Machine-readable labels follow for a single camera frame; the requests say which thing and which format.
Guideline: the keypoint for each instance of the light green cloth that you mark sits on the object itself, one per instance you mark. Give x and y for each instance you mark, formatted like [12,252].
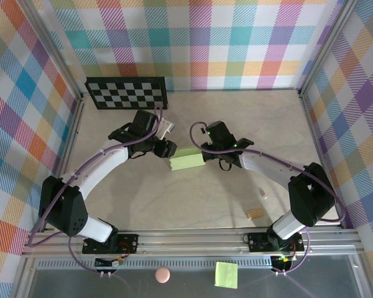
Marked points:
[186,161]

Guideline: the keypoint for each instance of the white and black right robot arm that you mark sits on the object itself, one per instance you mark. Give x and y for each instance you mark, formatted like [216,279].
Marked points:
[311,198]

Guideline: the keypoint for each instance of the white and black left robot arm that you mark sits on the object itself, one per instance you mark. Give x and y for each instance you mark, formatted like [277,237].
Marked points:
[71,211]

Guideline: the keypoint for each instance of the black and white checkerboard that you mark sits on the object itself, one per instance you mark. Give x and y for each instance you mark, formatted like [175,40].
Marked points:
[127,93]

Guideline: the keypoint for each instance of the small tan ridged piece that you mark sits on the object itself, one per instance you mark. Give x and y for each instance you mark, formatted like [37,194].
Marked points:
[255,214]

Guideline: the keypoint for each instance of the small circuit board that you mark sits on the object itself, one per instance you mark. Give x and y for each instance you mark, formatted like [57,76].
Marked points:
[284,259]
[110,263]

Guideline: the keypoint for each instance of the slotted metal strip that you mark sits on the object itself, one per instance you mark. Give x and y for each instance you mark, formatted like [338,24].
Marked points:
[174,264]

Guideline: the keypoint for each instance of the green paper note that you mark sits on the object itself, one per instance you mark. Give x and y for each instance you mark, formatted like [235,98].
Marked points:
[226,274]

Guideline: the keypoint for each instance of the pink round disc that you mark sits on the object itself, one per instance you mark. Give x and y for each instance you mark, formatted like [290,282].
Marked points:
[162,275]

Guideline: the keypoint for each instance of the aluminium frame bar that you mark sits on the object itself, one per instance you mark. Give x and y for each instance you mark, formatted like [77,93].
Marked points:
[315,139]
[75,124]

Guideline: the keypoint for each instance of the long aluminium rail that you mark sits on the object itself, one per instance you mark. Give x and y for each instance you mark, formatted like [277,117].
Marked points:
[189,242]

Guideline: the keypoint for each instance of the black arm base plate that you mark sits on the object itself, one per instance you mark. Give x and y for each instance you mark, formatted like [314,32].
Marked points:
[127,243]
[258,242]

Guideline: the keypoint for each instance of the aluminium frame post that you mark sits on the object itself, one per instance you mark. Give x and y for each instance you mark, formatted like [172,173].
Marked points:
[54,46]
[325,46]

